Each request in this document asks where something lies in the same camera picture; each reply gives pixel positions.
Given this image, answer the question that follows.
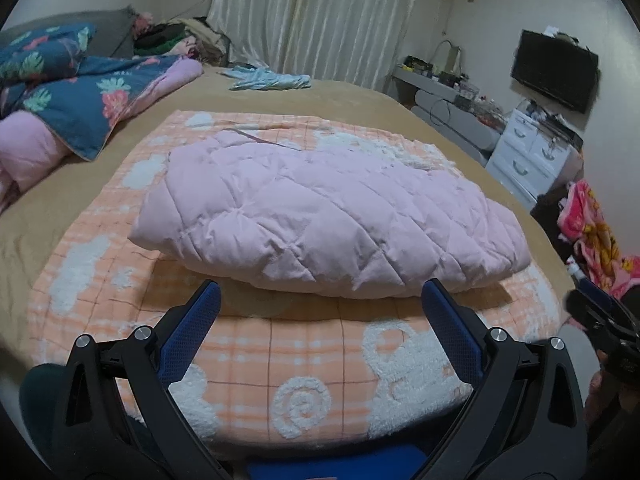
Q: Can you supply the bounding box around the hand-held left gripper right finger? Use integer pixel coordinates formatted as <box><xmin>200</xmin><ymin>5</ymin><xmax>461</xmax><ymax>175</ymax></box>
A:
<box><xmin>421</xmin><ymin>278</ymin><xmax>587</xmax><ymax>480</ymax></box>

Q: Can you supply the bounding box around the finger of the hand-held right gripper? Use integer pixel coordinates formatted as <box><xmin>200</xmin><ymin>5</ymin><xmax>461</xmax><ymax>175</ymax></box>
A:
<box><xmin>564</xmin><ymin>290</ymin><xmax>626</xmax><ymax>346</ymax></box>
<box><xmin>575</xmin><ymin>277</ymin><xmax>640</xmax><ymax>323</ymax></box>

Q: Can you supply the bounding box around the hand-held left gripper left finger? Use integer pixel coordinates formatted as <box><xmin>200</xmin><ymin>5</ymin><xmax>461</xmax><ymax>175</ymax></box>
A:
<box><xmin>50</xmin><ymin>279</ymin><xmax>222</xmax><ymax>480</ymax></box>

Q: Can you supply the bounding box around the pink quilted jacket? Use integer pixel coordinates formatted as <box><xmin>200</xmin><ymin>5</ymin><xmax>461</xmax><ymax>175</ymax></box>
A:
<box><xmin>127</xmin><ymin>127</ymin><xmax>532</xmax><ymax>300</ymax></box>

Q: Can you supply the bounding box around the pile of clothes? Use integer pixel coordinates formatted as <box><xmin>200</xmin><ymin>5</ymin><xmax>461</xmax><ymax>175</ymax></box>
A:
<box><xmin>132</xmin><ymin>15</ymin><xmax>231</xmax><ymax>66</ymax></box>

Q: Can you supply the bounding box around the pink printed cloth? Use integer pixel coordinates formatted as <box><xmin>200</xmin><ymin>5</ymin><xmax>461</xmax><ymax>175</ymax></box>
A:
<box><xmin>557</xmin><ymin>179</ymin><xmax>640</xmax><ymax>301</ymax></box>

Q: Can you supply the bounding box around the orange checked blanket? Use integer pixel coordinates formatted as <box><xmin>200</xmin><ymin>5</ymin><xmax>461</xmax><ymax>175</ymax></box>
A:
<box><xmin>27</xmin><ymin>110</ymin><xmax>566</xmax><ymax>443</ymax></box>

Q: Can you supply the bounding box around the dark cloth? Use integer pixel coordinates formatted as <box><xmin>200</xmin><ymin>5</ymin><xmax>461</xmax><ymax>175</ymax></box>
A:
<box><xmin>530</xmin><ymin>182</ymin><xmax>576</xmax><ymax>246</ymax></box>

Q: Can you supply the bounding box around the white drawer chest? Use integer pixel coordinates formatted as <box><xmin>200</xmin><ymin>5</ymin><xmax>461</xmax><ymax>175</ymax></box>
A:
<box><xmin>486</xmin><ymin>107</ymin><xmax>583</xmax><ymax>198</ymax></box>

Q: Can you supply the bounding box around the black flat device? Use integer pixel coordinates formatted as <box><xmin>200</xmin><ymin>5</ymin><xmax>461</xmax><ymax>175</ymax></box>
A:
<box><xmin>542</xmin><ymin>112</ymin><xmax>585</xmax><ymax>153</ymax></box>

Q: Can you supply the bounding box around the blue cloth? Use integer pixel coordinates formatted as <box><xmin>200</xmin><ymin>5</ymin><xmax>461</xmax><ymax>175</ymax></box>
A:
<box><xmin>245</xmin><ymin>442</ymin><xmax>426</xmax><ymax>480</ymax></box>

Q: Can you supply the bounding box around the grey vanity table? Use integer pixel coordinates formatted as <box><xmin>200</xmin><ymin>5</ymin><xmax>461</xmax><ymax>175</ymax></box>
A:
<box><xmin>392</xmin><ymin>67</ymin><xmax>506</xmax><ymax>153</ymax></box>

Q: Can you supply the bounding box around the black television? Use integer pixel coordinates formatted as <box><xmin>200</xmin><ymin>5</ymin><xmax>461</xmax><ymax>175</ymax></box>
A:
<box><xmin>511</xmin><ymin>29</ymin><xmax>600</xmax><ymax>115</ymax></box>

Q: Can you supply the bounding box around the clutter of small bottles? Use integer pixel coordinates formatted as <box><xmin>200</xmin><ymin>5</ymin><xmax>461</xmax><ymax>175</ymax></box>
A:
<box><xmin>402</xmin><ymin>55</ymin><xmax>506</xmax><ymax>121</ymax></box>

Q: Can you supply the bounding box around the bed with tan cover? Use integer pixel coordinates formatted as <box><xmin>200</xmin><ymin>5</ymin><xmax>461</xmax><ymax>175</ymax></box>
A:
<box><xmin>0</xmin><ymin>65</ymin><xmax>576</xmax><ymax>361</ymax></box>

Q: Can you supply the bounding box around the blue floral quilt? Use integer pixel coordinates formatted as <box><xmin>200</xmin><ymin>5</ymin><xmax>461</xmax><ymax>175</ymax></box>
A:
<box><xmin>0</xmin><ymin>55</ymin><xmax>203</xmax><ymax>211</ymax></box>

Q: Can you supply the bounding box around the light blue garment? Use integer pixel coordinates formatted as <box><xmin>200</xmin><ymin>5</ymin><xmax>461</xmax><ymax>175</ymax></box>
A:
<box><xmin>220</xmin><ymin>64</ymin><xmax>312</xmax><ymax>92</ymax></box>

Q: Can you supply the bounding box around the blue floral pillow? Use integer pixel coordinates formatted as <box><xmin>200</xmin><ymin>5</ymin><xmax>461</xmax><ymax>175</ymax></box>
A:
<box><xmin>0</xmin><ymin>22</ymin><xmax>97</xmax><ymax>86</ymax></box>

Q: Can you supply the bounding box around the white curtain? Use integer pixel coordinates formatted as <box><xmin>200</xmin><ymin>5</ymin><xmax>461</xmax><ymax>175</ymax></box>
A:
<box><xmin>206</xmin><ymin>0</ymin><xmax>426</xmax><ymax>95</ymax></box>

